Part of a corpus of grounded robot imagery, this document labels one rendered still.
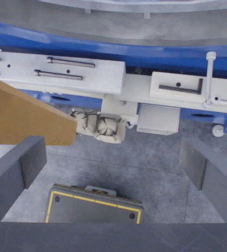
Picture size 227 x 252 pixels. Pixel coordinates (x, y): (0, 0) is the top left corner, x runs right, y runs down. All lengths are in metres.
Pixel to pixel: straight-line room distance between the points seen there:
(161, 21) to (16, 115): 0.60
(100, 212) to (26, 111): 1.19
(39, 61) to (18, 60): 0.11
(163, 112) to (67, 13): 0.73
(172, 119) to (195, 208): 0.90
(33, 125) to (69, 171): 1.46
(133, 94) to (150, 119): 0.26
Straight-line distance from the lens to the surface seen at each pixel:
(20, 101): 0.24
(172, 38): 0.69
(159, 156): 1.62
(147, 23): 0.73
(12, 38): 1.01
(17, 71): 0.98
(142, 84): 0.93
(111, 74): 0.81
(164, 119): 1.12
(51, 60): 0.89
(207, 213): 1.81
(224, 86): 0.93
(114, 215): 1.37
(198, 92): 0.86
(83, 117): 0.78
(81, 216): 1.42
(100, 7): 0.60
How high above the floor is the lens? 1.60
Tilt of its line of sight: 81 degrees down
